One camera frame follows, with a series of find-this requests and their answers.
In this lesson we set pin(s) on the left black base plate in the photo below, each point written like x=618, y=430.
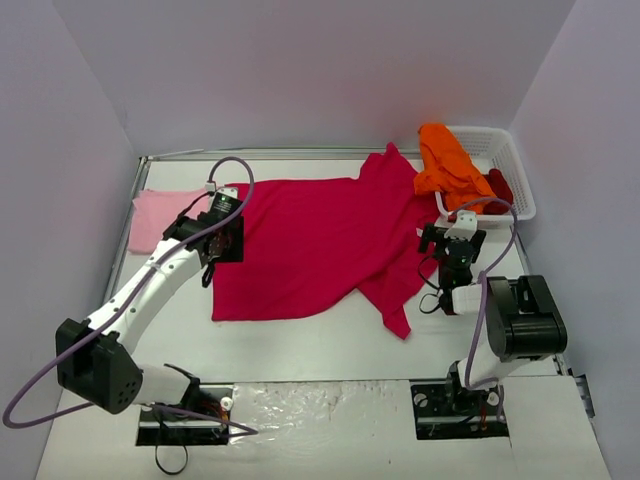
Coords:
x=160, y=428

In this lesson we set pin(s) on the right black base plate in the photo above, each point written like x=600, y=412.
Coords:
x=442, y=414

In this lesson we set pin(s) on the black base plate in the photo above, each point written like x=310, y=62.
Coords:
x=442, y=414
x=160, y=428

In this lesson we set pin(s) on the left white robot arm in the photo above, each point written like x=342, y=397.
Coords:
x=97, y=353

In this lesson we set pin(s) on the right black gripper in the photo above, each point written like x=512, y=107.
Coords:
x=440, y=237

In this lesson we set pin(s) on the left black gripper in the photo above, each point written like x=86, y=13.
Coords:
x=232, y=240

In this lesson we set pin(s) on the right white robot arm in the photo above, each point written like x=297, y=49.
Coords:
x=518, y=320

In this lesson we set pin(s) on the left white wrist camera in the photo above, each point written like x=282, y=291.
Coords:
x=214, y=190

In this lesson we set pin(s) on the magenta t shirt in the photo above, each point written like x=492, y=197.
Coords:
x=309, y=243

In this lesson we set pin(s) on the white plastic basket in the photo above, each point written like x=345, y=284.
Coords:
x=494, y=148

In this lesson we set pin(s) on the orange t shirt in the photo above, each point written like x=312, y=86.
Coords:
x=449, y=170

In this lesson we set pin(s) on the dark red t shirt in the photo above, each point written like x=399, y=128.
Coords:
x=498, y=198

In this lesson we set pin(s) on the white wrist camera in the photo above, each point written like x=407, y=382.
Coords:
x=464, y=227
x=214, y=190

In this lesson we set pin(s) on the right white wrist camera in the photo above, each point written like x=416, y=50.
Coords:
x=464, y=227

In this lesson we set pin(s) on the folded pink t shirt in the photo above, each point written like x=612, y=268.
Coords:
x=154, y=211

